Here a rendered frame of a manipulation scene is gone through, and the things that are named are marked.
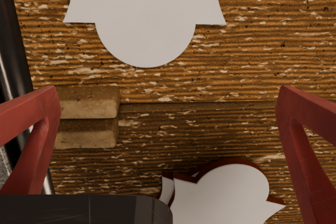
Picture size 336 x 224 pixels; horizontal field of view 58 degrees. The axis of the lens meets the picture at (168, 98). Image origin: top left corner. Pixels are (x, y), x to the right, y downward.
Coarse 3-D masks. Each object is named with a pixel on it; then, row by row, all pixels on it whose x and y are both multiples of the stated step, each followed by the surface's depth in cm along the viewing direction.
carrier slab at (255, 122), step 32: (128, 128) 27; (160, 128) 27; (192, 128) 27; (224, 128) 27; (256, 128) 27; (64, 160) 28; (96, 160) 28; (128, 160) 29; (160, 160) 29; (192, 160) 29; (256, 160) 29; (320, 160) 30; (64, 192) 30; (96, 192) 30; (128, 192) 30; (288, 192) 31
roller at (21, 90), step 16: (0, 0) 23; (0, 16) 24; (16, 16) 24; (0, 32) 24; (16, 32) 24; (0, 48) 25; (16, 48) 25; (0, 64) 25; (16, 64) 25; (0, 80) 26; (16, 80) 26; (16, 96) 27; (48, 176) 31; (48, 192) 32
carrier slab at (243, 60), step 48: (48, 0) 22; (240, 0) 22; (288, 0) 22; (48, 48) 23; (96, 48) 23; (192, 48) 24; (240, 48) 24; (288, 48) 24; (144, 96) 25; (192, 96) 26; (240, 96) 26
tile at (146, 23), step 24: (72, 0) 21; (96, 0) 21; (120, 0) 21; (144, 0) 21; (168, 0) 21; (192, 0) 21; (216, 0) 21; (96, 24) 22; (120, 24) 22; (144, 24) 22; (168, 24) 22; (192, 24) 22; (120, 48) 22; (144, 48) 22; (168, 48) 23
